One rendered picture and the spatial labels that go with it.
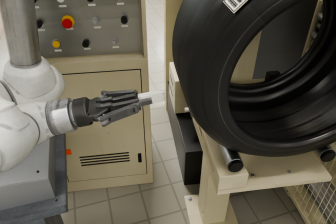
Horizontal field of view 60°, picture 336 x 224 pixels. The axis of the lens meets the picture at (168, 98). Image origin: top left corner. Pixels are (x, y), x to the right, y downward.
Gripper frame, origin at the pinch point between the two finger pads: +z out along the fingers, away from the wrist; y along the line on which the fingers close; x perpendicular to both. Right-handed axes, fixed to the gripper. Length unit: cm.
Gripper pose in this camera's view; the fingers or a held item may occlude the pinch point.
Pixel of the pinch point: (151, 97)
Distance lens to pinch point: 76.6
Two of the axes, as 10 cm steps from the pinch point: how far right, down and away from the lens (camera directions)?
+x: 1.4, 7.9, 6.0
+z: 9.8, -2.1, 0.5
